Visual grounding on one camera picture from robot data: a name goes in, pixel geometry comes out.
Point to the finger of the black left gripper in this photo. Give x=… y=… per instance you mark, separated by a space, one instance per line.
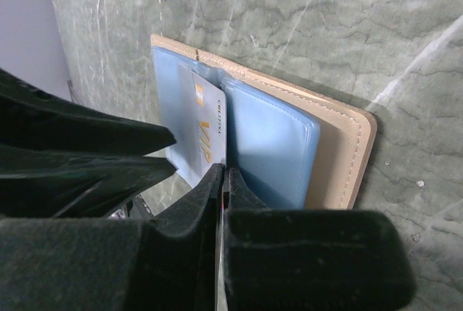
x=36 y=120
x=58 y=184

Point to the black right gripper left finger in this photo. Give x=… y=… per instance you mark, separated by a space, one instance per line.
x=165 y=263

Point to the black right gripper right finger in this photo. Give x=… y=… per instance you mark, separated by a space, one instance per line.
x=311 y=259

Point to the beige leather card holder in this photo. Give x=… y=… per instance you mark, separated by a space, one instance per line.
x=347 y=133

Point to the silver Chlitina VIP card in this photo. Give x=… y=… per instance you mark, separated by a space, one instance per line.
x=206 y=119

